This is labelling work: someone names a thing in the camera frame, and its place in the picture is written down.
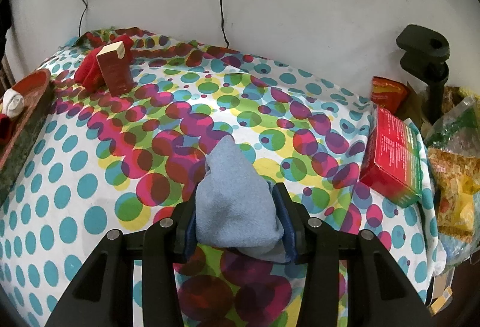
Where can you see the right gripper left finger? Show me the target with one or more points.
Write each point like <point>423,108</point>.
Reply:
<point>184,217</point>

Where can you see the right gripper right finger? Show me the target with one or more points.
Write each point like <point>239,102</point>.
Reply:
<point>292,217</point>

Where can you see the light blue sock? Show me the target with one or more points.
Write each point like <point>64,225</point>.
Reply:
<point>235,209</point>

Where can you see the dark red small box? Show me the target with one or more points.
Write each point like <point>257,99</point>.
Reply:
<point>114,66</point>

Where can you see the red green flat box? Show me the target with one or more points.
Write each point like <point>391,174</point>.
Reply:
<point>391,164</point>

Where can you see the polka dot bed sheet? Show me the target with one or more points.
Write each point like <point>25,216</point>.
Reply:
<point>102,162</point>

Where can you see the orange red snack packet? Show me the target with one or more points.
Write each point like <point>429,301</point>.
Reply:
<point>388,94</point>

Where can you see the clear plastic snack bag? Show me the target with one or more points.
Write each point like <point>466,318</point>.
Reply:
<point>453,154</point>

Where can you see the black clamp stand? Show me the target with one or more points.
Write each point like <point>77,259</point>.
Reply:
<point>425,57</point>

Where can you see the red sock with gold print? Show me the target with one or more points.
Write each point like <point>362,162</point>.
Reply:
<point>6,129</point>

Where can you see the round red tray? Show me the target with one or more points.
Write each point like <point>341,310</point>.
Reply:
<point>37,91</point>

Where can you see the white rolled sock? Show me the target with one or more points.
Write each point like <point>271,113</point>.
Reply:
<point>12,104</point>

